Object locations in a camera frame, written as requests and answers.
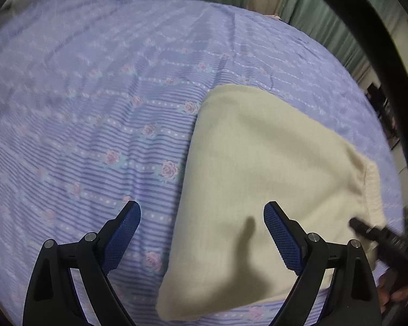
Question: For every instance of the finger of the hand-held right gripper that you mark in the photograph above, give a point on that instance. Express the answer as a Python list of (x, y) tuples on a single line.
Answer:
[(370, 232)]

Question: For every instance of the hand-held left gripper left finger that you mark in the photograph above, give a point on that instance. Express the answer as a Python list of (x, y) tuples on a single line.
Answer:
[(120, 241)]

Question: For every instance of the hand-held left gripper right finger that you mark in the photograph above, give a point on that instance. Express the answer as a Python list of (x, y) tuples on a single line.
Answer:
[(284, 241)]

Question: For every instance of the cream pants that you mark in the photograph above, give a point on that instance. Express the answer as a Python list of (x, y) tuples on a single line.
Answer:
[(258, 149)]

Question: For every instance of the person's right hand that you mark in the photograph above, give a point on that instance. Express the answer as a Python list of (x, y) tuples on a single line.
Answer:
[(397, 292)]

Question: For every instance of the black chair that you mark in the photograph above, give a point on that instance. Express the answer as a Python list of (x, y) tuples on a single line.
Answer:
[(377, 105)]

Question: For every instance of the purple floral bedsheet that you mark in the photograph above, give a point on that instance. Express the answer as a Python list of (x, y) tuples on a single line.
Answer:
[(88, 91)]

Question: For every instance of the small pink item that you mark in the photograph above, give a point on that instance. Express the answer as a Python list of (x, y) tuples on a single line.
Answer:
[(272, 16)]

